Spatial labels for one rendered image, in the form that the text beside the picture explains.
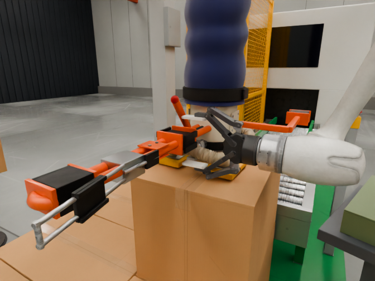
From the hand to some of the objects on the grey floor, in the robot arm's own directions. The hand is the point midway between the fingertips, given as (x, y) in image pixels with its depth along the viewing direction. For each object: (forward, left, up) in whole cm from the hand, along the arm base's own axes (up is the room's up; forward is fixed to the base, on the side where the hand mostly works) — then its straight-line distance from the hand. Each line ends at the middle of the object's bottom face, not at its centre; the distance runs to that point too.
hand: (187, 140), depth 70 cm
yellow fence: (+104, -216, -117) cm, 267 cm away
